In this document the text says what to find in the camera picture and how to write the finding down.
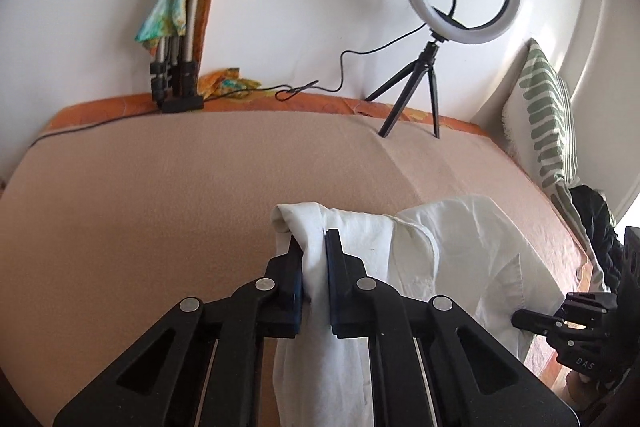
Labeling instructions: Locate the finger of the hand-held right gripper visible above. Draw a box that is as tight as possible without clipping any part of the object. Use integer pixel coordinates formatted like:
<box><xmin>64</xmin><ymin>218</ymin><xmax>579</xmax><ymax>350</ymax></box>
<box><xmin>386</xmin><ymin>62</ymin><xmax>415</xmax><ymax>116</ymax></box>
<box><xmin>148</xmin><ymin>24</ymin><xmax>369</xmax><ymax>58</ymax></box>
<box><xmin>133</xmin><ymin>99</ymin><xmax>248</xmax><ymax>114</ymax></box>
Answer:
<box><xmin>511</xmin><ymin>308</ymin><xmax>568</xmax><ymax>337</ymax></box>

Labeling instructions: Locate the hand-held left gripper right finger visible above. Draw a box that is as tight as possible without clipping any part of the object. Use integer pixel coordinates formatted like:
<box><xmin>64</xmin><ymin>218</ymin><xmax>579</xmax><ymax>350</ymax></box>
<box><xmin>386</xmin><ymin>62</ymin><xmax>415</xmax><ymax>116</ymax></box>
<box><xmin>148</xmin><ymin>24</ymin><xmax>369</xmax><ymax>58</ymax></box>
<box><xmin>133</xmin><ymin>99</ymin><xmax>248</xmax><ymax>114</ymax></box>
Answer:
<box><xmin>324</xmin><ymin>229</ymin><xmax>583</xmax><ymax>427</ymax></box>

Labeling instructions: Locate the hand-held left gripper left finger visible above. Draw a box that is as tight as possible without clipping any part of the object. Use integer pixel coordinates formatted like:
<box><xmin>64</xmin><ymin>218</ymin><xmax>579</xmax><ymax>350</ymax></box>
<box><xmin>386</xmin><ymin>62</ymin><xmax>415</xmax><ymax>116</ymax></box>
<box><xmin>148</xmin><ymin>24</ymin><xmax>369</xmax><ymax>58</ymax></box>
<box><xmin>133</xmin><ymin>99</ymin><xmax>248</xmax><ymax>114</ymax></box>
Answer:
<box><xmin>52</xmin><ymin>237</ymin><xmax>306</xmax><ymax>427</ymax></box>

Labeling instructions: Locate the white shirt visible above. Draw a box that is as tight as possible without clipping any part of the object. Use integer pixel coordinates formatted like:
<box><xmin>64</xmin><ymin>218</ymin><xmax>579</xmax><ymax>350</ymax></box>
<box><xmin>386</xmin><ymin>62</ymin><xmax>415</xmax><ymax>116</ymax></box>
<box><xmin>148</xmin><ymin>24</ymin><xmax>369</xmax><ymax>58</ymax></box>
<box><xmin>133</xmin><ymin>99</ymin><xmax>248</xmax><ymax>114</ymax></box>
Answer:
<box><xmin>270</xmin><ymin>194</ymin><xmax>571</xmax><ymax>427</ymax></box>

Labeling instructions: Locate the dark cloth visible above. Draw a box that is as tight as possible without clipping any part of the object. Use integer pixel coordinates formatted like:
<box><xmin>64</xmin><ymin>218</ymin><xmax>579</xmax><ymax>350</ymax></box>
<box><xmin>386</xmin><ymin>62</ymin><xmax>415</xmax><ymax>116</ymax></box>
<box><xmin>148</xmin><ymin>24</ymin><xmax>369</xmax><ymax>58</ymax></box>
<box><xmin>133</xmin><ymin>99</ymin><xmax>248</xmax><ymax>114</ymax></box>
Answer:
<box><xmin>569</xmin><ymin>184</ymin><xmax>626</xmax><ymax>293</ymax></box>

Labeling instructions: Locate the peach blanket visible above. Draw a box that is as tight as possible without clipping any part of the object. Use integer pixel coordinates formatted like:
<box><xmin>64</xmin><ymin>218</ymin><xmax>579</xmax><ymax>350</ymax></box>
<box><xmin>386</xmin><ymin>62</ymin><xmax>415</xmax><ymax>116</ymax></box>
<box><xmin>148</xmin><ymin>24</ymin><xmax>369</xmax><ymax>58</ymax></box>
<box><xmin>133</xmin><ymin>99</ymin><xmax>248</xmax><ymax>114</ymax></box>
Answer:
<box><xmin>0</xmin><ymin>109</ymin><xmax>588</xmax><ymax>427</ymax></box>

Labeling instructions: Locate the green striped pillow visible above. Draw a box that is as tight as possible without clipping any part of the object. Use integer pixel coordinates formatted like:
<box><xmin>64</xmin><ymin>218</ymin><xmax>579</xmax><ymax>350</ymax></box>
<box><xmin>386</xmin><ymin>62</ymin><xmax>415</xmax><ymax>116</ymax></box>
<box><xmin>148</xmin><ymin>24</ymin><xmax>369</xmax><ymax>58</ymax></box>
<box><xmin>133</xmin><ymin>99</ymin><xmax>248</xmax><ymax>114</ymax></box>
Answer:
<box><xmin>501</xmin><ymin>38</ymin><xmax>581</xmax><ymax>218</ymax></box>

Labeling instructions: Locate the small colourful cloth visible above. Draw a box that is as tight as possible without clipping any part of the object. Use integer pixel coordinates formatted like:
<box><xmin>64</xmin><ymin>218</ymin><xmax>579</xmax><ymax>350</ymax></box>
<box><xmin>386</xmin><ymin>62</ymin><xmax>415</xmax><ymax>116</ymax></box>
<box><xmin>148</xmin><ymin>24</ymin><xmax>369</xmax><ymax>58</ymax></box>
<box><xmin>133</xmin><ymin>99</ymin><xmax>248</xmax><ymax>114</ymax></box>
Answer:
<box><xmin>197</xmin><ymin>67</ymin><xmax>263</xmax><ymax>100</ymax></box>

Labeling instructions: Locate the black mini tripod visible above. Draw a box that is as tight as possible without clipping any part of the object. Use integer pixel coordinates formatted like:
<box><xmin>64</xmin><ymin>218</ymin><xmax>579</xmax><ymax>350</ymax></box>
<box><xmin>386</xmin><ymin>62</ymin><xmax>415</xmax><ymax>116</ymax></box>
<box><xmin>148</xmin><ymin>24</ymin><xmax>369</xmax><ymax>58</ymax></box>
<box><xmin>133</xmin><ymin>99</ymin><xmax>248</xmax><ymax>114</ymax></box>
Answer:
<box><xmin>364</xmin><ymin>38</ymin><xmax>442</xmax><ymax>139</ymax></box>

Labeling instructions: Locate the folded silver light stand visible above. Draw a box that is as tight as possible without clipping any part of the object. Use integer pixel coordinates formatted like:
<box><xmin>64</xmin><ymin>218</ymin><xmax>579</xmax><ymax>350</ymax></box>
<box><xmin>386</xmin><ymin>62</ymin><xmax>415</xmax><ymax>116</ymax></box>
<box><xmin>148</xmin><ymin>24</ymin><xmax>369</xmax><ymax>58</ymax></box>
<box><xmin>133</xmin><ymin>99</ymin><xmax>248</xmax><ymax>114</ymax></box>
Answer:
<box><xmin>150</xmin><ymin>0</ymin><xmax>206</xmax><ymax>112</ymax></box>

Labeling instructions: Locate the orange floral bed sheet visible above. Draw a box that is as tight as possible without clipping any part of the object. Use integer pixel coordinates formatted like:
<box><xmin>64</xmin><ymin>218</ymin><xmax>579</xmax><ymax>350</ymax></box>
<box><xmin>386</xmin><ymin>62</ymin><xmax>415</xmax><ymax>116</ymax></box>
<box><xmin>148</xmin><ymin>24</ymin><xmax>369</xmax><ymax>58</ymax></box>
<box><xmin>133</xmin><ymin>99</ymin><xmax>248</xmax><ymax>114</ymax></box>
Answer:
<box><xmin>32</xmin><ymin>93</ymin><xmax>601</xmax><ymax>388</ymax></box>

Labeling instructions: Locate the black ring light cable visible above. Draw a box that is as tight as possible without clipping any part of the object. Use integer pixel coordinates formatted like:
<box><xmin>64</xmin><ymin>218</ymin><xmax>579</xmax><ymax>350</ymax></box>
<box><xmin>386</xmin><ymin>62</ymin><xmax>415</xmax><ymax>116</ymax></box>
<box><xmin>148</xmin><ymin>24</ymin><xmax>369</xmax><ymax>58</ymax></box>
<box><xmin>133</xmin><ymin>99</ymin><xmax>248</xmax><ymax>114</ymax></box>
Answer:
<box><xmin>32</xmin><ymin>0</ymin><xmax>458</xmax><ymax>148</ymax></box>

